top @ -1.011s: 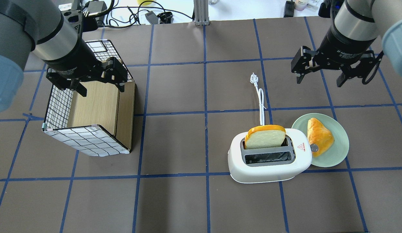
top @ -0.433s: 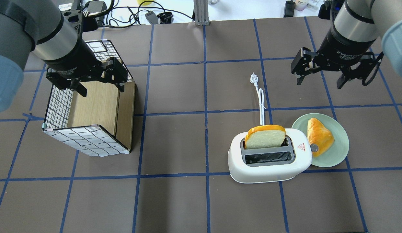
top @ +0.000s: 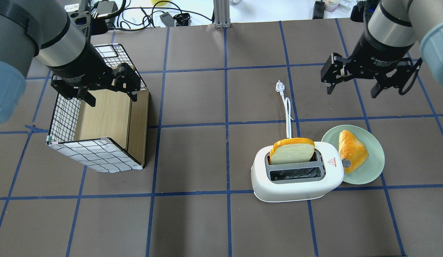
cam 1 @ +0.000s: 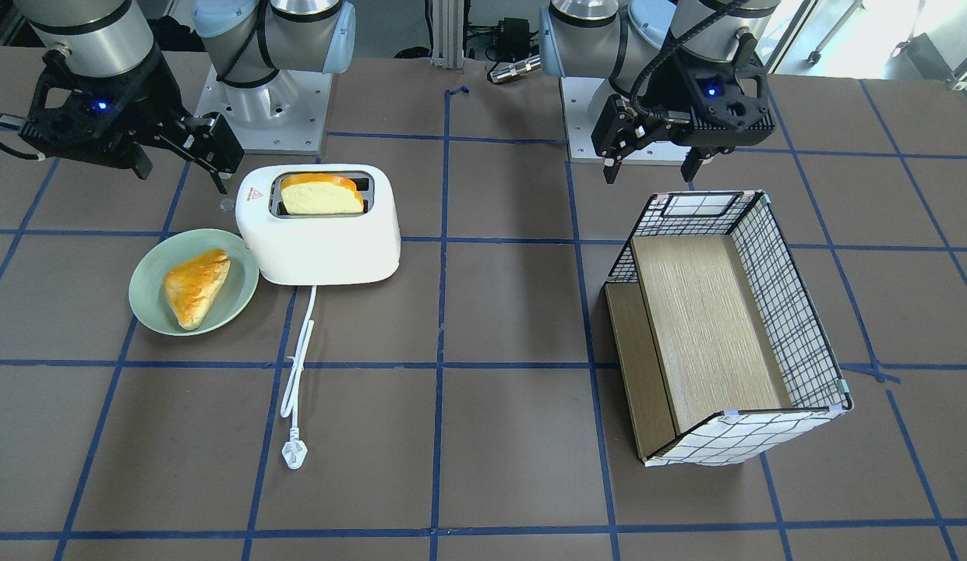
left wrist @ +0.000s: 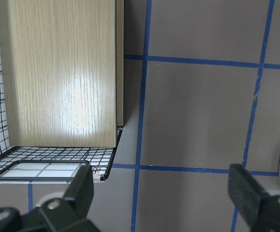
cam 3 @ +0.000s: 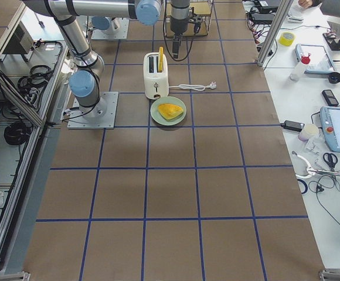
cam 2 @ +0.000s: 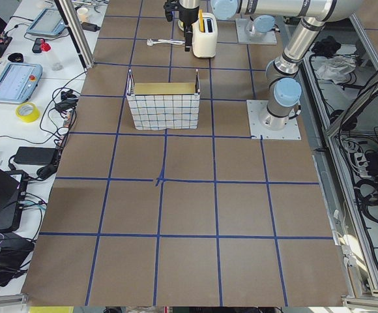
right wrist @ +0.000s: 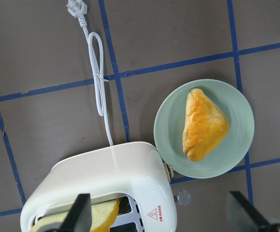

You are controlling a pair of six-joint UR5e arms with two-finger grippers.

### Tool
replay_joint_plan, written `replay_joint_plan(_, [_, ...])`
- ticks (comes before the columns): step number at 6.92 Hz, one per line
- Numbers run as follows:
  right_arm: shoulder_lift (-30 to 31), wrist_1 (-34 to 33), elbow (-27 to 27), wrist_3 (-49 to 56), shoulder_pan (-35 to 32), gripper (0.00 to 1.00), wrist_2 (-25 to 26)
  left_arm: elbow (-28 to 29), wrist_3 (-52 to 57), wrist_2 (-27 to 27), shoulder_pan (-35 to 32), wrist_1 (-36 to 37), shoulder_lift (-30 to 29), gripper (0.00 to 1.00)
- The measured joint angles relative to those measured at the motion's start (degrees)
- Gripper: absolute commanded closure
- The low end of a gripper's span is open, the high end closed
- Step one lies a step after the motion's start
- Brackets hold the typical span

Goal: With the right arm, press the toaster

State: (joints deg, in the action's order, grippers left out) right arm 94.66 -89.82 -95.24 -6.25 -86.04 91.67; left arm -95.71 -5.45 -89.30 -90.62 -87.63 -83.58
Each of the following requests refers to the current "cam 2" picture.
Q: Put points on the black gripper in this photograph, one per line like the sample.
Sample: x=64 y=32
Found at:
x=186 y=15

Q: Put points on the white two-slot toaster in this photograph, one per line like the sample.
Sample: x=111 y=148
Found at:
x=204 y=44

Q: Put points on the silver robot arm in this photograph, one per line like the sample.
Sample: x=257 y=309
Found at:
x=260 y=25
x=284 y=90

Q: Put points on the toast bread slice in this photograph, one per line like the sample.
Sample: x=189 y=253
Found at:
x=201 y=22

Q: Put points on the paper cup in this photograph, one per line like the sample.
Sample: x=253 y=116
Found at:
x=83 y=14

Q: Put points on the blue teach pendant far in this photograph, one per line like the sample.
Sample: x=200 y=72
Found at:
x=48 y=23

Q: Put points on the blue teach pendant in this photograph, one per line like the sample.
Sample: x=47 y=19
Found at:
x=18 y=82
x=48 y=23

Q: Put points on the white crumpled cloth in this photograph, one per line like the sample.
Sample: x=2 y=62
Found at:
x=336 y=69

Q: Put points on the black phone device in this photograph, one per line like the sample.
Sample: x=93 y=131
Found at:
x=37 y=46

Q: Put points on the black small bowl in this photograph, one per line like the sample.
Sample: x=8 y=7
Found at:
x=16 y=58

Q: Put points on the blue teach pendant near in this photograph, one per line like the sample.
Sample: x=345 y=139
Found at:
x=18 y=82

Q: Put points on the yellow tape roll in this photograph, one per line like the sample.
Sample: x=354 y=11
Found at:
x=27 y=112

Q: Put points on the black power adapter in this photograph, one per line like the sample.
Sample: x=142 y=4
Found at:
x=35 y=155

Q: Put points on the black laptop computer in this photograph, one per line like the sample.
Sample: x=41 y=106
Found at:
x=13 y=185

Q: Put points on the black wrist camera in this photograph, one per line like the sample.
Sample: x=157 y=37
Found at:
x=170 y=6

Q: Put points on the wire shelf rack with wood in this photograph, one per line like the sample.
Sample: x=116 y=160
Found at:
x=164 y=105

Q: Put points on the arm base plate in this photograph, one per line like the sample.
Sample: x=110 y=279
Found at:
x=244 y=38
x=264 y=126

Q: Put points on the aluminium frame post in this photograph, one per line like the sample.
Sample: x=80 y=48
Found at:
x=72 y=23

